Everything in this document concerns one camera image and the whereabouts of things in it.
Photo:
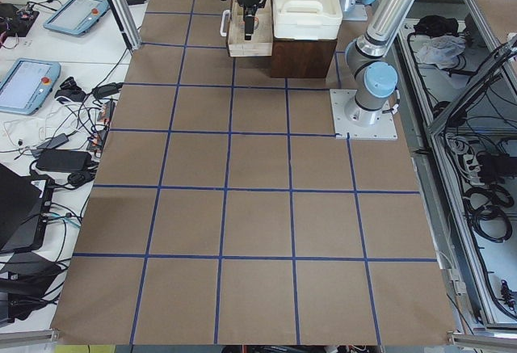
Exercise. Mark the lower blue teach pendant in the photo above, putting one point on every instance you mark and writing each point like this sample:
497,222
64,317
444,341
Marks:
27,84

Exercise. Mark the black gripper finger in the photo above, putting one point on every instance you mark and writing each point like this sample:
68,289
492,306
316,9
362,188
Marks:
249,13

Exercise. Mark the black laptop computer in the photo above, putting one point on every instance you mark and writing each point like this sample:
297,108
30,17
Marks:
24,202

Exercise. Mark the white foam tray box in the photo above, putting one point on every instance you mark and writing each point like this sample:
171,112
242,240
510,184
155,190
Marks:
306,19

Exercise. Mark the black power adapter brick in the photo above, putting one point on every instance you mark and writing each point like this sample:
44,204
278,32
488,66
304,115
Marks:
57,160

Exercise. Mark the white crumpled cloth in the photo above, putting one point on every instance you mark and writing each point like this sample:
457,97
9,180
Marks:
442,51

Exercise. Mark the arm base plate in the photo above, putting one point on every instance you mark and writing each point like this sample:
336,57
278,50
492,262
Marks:
353,122

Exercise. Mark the light wooden drawer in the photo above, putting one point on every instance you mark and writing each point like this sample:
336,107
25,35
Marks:
262,40

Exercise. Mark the aluminium frame post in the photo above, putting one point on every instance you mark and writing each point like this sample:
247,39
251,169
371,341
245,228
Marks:
126,24

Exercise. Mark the dark brown wooden cabinet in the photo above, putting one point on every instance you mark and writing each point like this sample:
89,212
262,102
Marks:
301,58

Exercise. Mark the blue teach pendant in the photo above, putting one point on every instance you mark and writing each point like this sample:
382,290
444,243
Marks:
27,84
77,17

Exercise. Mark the upper blue teach pendant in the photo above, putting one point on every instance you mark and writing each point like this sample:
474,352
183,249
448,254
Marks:
77,17

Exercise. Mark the white drawer handle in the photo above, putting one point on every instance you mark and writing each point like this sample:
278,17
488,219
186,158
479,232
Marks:
225,19

